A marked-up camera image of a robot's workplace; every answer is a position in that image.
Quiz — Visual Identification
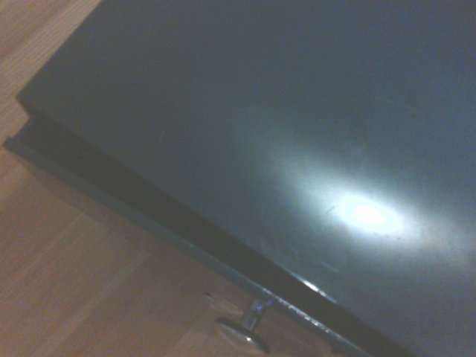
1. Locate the black drawer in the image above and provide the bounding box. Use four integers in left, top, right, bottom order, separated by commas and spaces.
2, 118, 414, 357

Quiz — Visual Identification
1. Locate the black drawer cabinet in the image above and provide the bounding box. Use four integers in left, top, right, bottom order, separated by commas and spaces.
16, 0, 476, 357

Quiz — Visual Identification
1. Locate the small metal drawer knob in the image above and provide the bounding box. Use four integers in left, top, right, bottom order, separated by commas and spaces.
202, 292, 274, 353

